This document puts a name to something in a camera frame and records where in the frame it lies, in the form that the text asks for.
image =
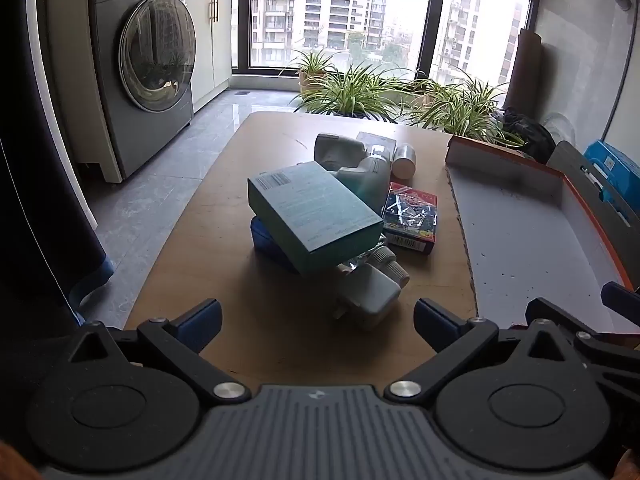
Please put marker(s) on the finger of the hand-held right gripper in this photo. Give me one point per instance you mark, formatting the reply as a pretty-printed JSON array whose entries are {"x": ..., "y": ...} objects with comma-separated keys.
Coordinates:
[
  {"x": 620, "y": 296},
  {"x": 560, "y": 317}
]

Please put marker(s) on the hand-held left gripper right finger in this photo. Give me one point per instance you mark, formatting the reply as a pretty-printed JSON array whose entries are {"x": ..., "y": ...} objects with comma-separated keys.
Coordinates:
[{"x": 437, "y": 322}]

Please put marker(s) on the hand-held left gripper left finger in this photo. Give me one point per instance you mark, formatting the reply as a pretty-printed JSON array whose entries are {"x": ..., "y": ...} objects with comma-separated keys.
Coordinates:
[{"x": 200, "y": 322}]

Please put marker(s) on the white power adapter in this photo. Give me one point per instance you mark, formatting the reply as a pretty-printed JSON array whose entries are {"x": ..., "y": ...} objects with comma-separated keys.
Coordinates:
[{"x": 372, "y": 297}]

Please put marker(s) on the clear plastic object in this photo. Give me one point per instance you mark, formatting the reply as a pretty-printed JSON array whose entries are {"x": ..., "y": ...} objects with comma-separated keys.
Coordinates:
[{"x": 387, "y": 265}]

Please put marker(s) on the orange-edged cardboard box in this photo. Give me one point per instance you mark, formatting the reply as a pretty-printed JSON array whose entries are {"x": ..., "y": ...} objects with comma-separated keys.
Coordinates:
[{"x": 525, "y": 230}]

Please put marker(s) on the blue plastic floss box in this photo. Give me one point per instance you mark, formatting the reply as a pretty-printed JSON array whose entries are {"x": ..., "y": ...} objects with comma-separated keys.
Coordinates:
[{"x": 265, "y": 245}]

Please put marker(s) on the teal cardboard box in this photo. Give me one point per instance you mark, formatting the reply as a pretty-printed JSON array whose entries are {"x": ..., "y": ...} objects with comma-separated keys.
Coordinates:
[{"x": 310, "y": 215}]

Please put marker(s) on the white cardboard box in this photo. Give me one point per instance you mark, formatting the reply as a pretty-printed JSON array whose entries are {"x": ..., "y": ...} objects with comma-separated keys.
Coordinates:
[{"x": 372, "y": 140}]

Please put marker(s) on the red playing card box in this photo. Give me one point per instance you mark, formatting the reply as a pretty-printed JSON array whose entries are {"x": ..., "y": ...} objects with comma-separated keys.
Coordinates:
[{"x": 410, "y": 217}]

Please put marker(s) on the grey board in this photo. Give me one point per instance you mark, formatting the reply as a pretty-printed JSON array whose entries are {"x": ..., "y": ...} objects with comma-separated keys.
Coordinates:
[{"x": 585, "y": 190}]

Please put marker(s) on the blue plastic stool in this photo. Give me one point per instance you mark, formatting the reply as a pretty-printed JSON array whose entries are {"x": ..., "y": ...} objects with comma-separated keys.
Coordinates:
[{"x": 612, "y": 165}]

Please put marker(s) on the white plug-in device green logo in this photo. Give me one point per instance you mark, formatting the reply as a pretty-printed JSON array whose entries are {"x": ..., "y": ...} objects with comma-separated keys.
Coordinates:
[{"x": 367, "y": 182}]

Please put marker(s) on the white plastic bottle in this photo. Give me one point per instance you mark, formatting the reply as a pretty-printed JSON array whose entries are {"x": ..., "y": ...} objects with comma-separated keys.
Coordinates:
[{"x": 404, "y": 160}]

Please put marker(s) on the white fan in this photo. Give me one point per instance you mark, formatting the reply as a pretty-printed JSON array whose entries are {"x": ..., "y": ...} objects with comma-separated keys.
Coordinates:
[{"x": 560, "y": 127}]

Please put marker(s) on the black bag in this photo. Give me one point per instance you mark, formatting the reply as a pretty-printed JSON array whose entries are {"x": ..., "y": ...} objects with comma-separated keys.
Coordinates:
[{"x": 530, "y": 132}]

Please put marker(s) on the spider plant terracotta pot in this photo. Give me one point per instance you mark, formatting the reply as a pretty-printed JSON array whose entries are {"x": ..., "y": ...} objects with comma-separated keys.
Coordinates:
[
  {"x": 312, "y": 67},
  {"x": 422, "y": 87}
]

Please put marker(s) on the brown rolled mat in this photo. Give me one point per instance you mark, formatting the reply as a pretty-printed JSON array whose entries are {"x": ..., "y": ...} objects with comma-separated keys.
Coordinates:
[{"x": 525, "y": 70}]

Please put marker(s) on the cream cabinet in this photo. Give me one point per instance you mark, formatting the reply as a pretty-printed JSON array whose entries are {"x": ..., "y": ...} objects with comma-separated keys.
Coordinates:
[{"x": 205, "y": 50}]

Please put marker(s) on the grey washing machine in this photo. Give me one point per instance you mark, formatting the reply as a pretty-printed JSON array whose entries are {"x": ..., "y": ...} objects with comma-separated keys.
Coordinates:
[{"x": 150, "y": 50}]

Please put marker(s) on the black framed window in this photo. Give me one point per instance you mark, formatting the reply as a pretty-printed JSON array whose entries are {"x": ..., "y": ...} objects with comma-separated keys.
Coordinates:
[{"x": 350, "y": 10}]

